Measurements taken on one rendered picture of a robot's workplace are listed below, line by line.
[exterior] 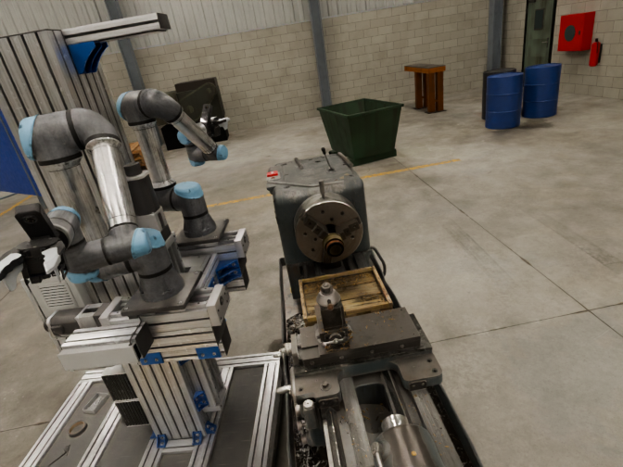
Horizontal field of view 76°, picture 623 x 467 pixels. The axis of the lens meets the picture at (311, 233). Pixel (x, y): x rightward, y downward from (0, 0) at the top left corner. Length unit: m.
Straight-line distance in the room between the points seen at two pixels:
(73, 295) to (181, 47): 10.27
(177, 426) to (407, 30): 11.29
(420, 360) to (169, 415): 1.28
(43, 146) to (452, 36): 11.97
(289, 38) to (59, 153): 10.48
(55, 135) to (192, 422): 1.43
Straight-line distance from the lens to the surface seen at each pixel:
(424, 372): 1.35
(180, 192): 1.83
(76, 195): 1.37
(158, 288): 1.45
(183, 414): 2.15
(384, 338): 1.37
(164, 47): 11.80
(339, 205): 1.78
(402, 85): 12.26
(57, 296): 1.84
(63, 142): 1.33
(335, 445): 1.25
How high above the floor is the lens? 1.87
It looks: 25 degrees down
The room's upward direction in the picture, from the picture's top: 10 degrees counter-clockwise
